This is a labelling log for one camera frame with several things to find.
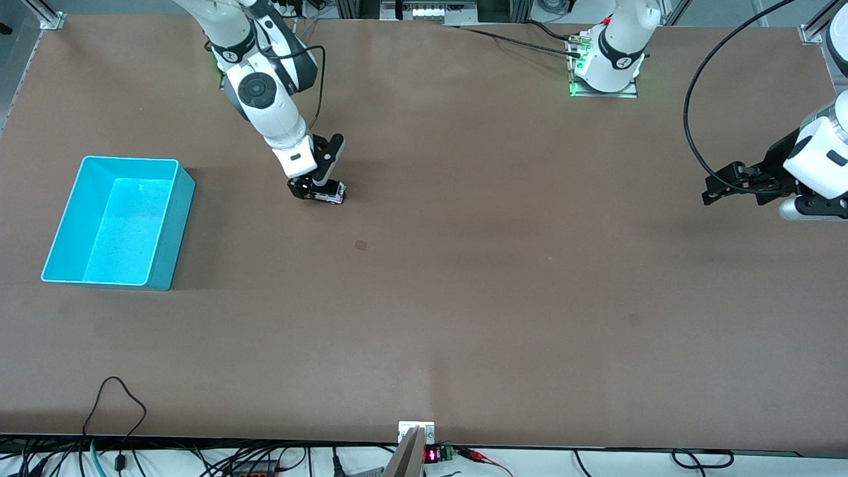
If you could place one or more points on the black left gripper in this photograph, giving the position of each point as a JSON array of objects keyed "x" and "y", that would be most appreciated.
[{"x": 774, "y": 163}]

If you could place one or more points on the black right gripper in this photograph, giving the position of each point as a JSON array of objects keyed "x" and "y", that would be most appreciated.
[{"x": 303, "y": 187}]

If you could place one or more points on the white jeep toy black roof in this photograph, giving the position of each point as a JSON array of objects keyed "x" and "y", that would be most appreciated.
[{"x": 331, "y": 193}]

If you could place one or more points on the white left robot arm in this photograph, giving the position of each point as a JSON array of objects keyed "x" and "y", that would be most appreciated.
[{"x": 616, "y": 40}]

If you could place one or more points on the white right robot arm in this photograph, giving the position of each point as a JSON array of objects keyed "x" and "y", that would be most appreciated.
[{"x": 281, "y": 122}]

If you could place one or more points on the cyan plastic bin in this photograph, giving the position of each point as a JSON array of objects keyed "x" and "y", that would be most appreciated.
[{"x": 119, "y": 225}]

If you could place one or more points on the lit electronics box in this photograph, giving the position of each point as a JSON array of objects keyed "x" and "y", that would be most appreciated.
[{"x": 430, "y": 12}]

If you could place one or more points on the red digit display module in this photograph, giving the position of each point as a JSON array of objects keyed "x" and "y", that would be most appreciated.
[{"x": 430, "y": 456}]

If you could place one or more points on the green terminal block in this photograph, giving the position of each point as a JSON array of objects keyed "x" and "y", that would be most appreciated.
[{"x": 446, "y": 453}]

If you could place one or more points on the red clip lead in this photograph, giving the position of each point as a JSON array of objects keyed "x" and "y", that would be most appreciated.
[{"x": 476, "y": 456}]

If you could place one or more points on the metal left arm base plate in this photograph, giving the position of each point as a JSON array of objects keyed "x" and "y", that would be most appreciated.
[{"x": 623, "y": 94}]

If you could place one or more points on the aluminium frame post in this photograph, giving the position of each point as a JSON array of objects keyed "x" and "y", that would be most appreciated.
[
  {"x": 811, "y": 33},
  {"x": 50, "y": 20}
]

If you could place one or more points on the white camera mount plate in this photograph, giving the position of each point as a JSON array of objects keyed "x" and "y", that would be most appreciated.
[{"x": 427, "y": 430}]

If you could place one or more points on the grey aluminium mount bar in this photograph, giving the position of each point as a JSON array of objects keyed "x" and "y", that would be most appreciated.
[{"x": 405, "y": 457}]

